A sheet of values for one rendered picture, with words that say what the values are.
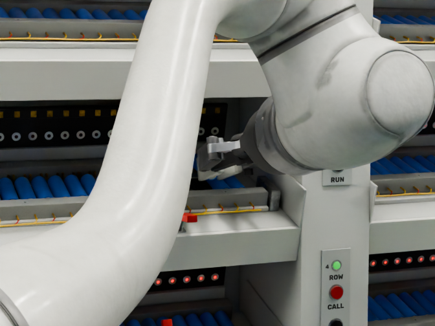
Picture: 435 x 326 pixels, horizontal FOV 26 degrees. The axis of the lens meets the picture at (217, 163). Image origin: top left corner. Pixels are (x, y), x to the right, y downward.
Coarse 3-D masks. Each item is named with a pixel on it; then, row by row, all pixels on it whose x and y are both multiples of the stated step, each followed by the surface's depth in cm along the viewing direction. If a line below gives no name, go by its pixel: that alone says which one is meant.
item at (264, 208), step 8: (216, 208) 116; (224, 208) 116; (232, 208) 116; (240, 208) 116; (248, 208) 117; (256, 208) 117; (264, 208) 117; (0, 224) 106; (32, 224) 107; (40, 224) 108; (48, 224) 108
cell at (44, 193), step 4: (40, 176) 116; (32, 180) 116; (36, 180) 115; (40, 180) 115; (44, 180) 115; (32, 184) 115; (36, 184) 114; (40, 184) 114; (44, 184) 114; (36, 188) 113; (40, 188) 113; (44, 188) 113; (48, 188) 113; (36, 192) 113; (40, 192) 112; (44, 192) 112; (48, 192) 112; (36, 196) 113; (40, 196) 111; (44, 196) 111; (48, 196) 111; (52, 196) 112
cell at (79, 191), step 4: (68, 176) 117; (72, 176) 117; (64, 180) 117; (68, 180) 116; (72, 180) 116; (76, 180) 116; (68, 184) 116; (72, 184) 115; (76, 184) 115; (80, 184) 115; (68, 188) 115; (72, 188) 114; (76, 188) 114; (80, 188) 114; (72, 192) 114; (76, 192) 113; (80, 192) 113; (84, 192) 113; (72, 196) 113; (76, 196) 112
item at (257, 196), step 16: (192, 192) 115; (208, 192) 116; (224, 192) 116; (240, 192) 117; (256, 192) 117; (0, 208) 106; (16, 208) 107; (32, 208) 107; (48, 208) 108; (64, 208) 109; (80, 208) 109; (192, 208) 115; (208, 208) 115; (16, 224) 105
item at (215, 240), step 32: (0, 160) 118; (288, 192) 117; (192, 224) 112; (224, 224) 113; (256, 224) 114; (288, 224) 115; (192, 256) 110; (224, 256) 112; (256, 256) 114; (288, 256) 115
